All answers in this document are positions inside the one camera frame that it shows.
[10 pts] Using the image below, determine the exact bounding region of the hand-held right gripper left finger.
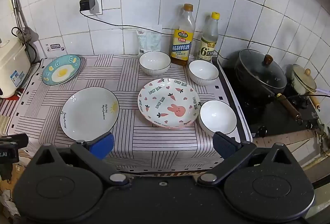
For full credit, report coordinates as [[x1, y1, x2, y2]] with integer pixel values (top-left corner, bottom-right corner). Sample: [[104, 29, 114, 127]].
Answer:
[[33, 132, 131, 187]]

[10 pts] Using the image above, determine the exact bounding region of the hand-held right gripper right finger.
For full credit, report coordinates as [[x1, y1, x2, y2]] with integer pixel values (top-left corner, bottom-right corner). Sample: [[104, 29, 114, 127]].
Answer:
[[197, 132, 294, 187]]

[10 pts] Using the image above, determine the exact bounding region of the white bowl with black rim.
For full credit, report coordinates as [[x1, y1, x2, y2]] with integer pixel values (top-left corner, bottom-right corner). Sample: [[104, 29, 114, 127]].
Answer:
[[199, 100, 237, 135], [189, 60, 219, 86], [139, 51, 171, 76]]

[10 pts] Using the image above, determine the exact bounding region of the striped printed tablecloth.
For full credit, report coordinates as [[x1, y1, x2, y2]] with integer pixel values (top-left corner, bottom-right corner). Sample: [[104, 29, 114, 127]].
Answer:
[[0, 54, 253, 175]]

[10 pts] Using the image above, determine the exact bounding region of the white plate with sun print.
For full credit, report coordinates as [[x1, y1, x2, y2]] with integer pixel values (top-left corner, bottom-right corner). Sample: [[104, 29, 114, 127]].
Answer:
[[60, 87, 119, 142]]

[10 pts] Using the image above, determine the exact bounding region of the black gas stove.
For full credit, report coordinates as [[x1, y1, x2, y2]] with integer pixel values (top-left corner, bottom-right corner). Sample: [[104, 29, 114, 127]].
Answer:
[[219, 64, 324, 139]]

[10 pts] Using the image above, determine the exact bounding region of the black wok pan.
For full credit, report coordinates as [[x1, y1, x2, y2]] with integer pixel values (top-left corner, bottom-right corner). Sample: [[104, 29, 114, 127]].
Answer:
[[234, 54, 303, 122]]

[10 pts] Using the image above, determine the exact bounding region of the pink bunny and carrot plate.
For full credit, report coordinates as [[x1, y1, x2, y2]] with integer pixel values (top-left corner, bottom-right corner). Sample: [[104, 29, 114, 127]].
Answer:
[[137, 78, 202, 129]]

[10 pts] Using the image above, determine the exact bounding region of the cream rice cooker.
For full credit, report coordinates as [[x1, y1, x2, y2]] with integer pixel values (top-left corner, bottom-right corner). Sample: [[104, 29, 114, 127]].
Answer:
[[0, 38, 32, 99]]

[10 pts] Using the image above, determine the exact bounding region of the glass wok lid wooden knob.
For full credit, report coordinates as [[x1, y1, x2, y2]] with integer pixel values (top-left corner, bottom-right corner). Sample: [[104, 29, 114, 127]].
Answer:
[[238, 49, 287, 88]]

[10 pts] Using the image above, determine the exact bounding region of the blue fried egg plate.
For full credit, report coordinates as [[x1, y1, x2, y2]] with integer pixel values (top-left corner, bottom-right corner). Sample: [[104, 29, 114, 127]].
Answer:
[[42, 54, 81, 86]]

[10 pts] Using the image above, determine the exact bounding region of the cream enamel pot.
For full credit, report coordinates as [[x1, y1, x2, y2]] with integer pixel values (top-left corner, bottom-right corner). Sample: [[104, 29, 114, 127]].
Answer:
[[291, 73, 321, 111]]

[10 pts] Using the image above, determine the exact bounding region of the clear vinegar bottle yellow cap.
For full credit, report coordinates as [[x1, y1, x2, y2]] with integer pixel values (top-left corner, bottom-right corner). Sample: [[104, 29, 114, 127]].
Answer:
[[197, 12, 220, 62]]

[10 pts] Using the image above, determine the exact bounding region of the cooking wine bottle yellow label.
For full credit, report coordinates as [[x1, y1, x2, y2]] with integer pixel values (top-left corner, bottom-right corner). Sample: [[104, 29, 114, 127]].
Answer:
[[170, 4, 196, 66]]

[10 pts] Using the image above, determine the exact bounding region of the clear plastic seasoning bag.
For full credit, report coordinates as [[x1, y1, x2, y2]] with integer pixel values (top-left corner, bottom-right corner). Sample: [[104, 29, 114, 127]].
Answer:
[[136, 25, 163, 57]]

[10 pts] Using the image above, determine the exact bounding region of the hanging metal utensil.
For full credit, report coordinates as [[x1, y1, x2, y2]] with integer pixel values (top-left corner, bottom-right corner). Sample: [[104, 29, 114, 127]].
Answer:
[[8, 0, 29, 41]]

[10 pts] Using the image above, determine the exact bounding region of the black power adapter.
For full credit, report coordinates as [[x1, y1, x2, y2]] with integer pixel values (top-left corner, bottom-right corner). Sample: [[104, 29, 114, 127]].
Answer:
[[79, 0, 96, 12]]

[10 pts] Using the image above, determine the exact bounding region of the small white wall sticker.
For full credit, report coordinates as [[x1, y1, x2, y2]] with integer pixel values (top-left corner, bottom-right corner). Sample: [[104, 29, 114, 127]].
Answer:
[[46, 43, 65, 52]]

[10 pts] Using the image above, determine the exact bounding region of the thin black cable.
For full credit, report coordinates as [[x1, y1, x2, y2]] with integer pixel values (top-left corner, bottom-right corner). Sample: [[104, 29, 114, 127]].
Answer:
[[79, 9, 230, 60]]

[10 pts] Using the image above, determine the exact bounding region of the white wall socket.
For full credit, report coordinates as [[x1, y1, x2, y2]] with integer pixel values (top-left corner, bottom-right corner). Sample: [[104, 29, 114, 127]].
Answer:
[[83, 0, 103, 16]]

